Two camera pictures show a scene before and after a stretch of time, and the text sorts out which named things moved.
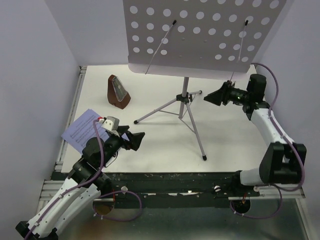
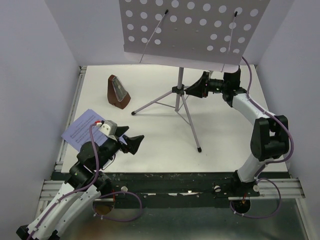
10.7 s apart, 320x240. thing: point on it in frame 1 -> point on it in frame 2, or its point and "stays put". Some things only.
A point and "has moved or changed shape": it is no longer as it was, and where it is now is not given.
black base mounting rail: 207,190 stays put
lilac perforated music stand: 189,38 has moved or changed shape
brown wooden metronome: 117,94 stays put
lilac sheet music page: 82,128 stays put
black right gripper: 216,97 -> 199,89
